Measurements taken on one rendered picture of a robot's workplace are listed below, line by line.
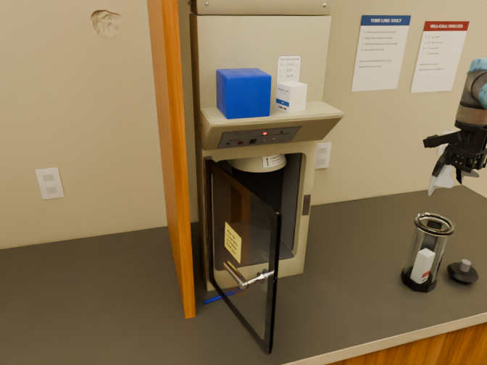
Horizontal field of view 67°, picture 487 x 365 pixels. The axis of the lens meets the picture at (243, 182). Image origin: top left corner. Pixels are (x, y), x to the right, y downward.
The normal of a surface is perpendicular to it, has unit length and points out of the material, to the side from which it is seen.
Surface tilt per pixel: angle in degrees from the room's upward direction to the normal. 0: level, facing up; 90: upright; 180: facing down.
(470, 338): 90
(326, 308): 0
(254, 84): 90
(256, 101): 90
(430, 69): 90
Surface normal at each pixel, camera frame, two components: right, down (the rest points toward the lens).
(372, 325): 0.01, -0.90
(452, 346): 0.28, 0.43
